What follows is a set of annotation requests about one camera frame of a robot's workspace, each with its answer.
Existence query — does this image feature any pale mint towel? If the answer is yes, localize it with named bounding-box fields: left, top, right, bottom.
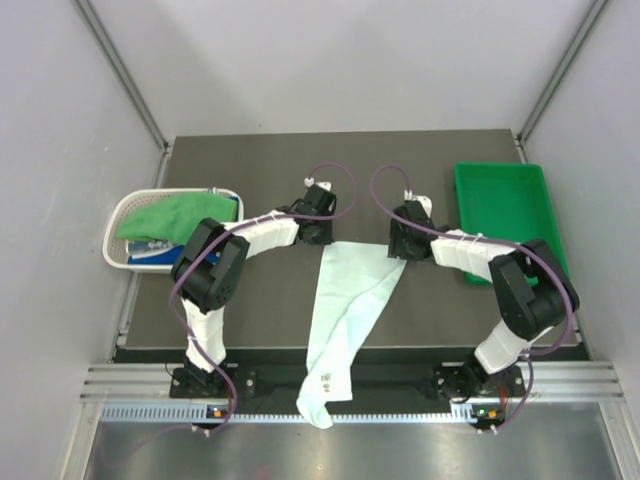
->
left=296, top=242, right=406, bottom=429

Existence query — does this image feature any green towel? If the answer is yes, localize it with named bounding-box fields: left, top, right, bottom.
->
left=115, top=191, right=238, bottom=245

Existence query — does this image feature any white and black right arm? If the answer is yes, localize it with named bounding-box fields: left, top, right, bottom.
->
left=388, top=200, right=580, bottom=396

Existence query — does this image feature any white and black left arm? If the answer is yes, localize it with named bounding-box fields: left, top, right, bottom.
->
left=171, top=179, right=337, bottom=397

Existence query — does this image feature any green plastic bin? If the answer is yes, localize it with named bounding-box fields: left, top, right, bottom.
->
left=453, top=162, right=568, bottom=269

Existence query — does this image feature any white plastic basket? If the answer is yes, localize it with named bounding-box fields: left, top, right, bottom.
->
left=102, top=187, right=245, bottom=274

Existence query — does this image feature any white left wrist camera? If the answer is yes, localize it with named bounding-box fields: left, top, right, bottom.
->
left=304, top=177, right=332, bottom=191

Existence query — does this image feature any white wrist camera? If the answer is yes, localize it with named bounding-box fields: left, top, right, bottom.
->
left=404, top=190, right=433, bottom=216
left=304, top=177, right=332, bottom=191

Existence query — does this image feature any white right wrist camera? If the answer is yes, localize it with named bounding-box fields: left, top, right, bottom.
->
left=404, top=190, right=433, bottom=216

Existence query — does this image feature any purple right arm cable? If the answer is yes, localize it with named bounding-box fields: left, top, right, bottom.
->
left=370, top=164, right=576, bottom=435

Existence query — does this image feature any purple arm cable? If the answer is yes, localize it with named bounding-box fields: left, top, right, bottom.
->
left=167, top=162, right=358, bottom=437
left=370, top=164, right=576, bottom=435

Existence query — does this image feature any right aluminium corner post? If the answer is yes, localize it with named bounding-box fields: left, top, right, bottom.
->
left=515, top=0, right=610, bottom=149

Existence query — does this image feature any aluminium corner post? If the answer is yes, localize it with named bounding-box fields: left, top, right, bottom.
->
left=69, top=0, right=172, bottom=154
left=515, top=0, right=610, bottom=149

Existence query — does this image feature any left aluminium corner post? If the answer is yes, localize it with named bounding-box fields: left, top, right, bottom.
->
left=69, top=0, right=172, bottom=154

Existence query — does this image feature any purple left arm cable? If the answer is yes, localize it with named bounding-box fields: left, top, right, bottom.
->
left=167, top=162, right=358, bottom=437

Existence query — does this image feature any aluminium frame rail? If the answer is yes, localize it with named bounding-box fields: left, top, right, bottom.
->
left=80, top=361, right=623, bottom=403

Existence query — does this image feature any grey slotted cable duct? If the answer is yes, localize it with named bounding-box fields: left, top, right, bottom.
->
left=101, top=403, right=477, bottom=425

